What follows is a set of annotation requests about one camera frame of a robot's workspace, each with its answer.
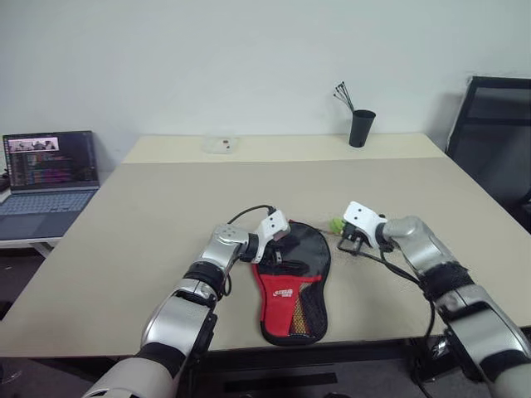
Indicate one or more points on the black plastic cup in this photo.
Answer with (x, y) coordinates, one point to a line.
(361, 128)

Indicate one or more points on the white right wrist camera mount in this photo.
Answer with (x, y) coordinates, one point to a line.
(361, 219)

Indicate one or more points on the black red paddle case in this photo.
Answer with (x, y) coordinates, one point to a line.
(286, 307)

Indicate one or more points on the small white box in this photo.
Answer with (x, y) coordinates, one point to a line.
(221, 144)

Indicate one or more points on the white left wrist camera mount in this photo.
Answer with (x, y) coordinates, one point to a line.
(271, 227)

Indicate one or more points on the open grey laptop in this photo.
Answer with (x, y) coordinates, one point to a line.
(45, 182)

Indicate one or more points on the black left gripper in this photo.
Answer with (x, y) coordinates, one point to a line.
(271, 253)

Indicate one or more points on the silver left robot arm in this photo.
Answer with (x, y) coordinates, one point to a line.
(178, 315)

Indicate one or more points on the black mesh office chair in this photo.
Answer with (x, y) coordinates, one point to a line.
(493, 145)

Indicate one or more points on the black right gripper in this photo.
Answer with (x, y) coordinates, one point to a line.
(352, 234)

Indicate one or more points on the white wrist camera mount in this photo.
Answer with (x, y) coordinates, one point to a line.
(271, 227)
(361, 219)

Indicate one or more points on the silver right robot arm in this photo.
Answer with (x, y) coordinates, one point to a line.
(456, 298)

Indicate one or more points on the green zipper pull charm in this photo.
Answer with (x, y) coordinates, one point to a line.
(335, 225)

